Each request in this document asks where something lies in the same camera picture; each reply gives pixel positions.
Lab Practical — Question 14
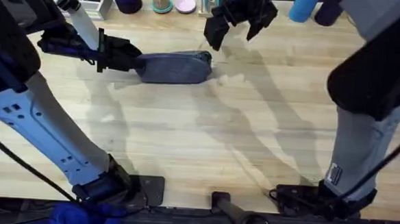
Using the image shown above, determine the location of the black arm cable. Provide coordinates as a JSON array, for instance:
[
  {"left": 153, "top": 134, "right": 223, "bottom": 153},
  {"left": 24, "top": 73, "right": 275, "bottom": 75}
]
[
  {"left": 0, "top": 123, "right": 83, "bottom": 204},
  {"left": 332, "top": 121, "right": 400, "bottom": 209}
]

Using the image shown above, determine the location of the white box with tools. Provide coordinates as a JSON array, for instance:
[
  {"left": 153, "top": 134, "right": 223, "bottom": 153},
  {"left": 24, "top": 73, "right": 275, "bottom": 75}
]
[{"left": 59, "top": 0, "right": 112, "bottom": 22}]

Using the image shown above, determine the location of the pink round disc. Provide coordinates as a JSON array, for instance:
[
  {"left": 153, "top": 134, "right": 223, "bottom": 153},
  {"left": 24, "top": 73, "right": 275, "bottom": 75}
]
[{"left": 173, "top": 0, "right": 198, "bottom": 16}]

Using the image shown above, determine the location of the dark navy cylinder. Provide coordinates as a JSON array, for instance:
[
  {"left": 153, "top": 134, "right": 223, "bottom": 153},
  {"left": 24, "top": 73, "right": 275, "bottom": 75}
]
[{"left": 313, "top": 0, "right": 346, "bottom": 28}]

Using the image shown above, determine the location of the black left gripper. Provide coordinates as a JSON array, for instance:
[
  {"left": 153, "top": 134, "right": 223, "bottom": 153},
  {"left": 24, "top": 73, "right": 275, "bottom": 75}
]
[{"left": 36, "top": 23, "right": 148, "bottom": 73}]

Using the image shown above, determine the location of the blue cloth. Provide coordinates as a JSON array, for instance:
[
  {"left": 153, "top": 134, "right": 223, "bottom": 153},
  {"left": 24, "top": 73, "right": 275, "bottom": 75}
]
[{"left": 47, "top": 199, "right": 125, "bottom": 224}]

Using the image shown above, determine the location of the light blue cylinder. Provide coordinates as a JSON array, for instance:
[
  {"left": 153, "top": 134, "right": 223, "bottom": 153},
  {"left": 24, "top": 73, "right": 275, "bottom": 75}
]
[{"left": 287, "top": 0, "right": 321, "bottom": 25}]

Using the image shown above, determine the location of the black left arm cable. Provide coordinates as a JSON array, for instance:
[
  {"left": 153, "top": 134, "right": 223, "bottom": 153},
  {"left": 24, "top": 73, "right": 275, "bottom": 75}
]
[{"left": 0, "top": 123, "right": 83, "bottom": 204}]

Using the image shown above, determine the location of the blue-grey soft zip bag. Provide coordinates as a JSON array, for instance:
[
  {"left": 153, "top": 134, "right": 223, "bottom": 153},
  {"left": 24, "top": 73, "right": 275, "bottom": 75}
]
[{"left": 134, "top": 47, "right": 214, "bottom": 87}]

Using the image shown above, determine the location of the wooden cylinder on teal base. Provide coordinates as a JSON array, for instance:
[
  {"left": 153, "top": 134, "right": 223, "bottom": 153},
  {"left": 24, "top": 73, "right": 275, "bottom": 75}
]
[{"left": 149, "top": 0, "right": 174, "bottom": 15}]

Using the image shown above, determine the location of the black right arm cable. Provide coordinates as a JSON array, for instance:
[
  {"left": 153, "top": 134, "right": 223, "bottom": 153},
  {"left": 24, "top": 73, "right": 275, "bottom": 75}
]
[{"left": 332, "top": 121, "right": 400, "bottom": 209}]

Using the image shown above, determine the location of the wooden stand with teal tools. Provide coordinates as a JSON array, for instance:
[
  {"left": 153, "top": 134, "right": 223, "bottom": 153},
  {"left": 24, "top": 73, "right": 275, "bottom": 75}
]
[{"left": 197, "top": 0, "right": 228, "bottom": 19}]

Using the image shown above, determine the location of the black clamp rod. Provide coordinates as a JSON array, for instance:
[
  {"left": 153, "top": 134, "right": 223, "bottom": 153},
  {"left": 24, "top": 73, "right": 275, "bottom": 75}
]
[{"left": 209, "top": 191, "right": 281, "bottom": 224}]

